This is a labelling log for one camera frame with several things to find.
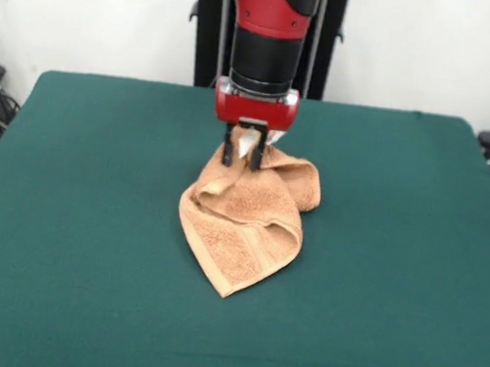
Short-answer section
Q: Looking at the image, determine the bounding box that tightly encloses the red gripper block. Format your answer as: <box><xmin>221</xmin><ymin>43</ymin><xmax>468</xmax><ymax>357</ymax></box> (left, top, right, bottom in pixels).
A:
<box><xmin>206</xmin><ymin>76</ymin><xmax>304</xmax><ymax>176</ymax></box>

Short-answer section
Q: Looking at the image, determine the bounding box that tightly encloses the tan terry towel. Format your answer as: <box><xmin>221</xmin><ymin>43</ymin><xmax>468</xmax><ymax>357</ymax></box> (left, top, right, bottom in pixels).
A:
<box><xmin>169</xmin><ymin>119</ymin><xmax>329</xmax><ymax>310</ymax></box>

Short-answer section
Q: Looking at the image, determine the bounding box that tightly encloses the dark green tablecloth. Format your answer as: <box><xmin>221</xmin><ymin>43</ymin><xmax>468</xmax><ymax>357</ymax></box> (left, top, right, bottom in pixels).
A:
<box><xmin>0</xmin><ymin>62</ymin><xmax>490</xmax><ymax>367</ymax></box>

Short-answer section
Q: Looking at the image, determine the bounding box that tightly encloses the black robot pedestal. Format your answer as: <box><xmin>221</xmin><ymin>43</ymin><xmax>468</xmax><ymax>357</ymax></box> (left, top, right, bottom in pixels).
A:
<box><xmin>179</xmin><ymin>0</ymin><xmax>351</xmax><ymax>105</ymax></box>

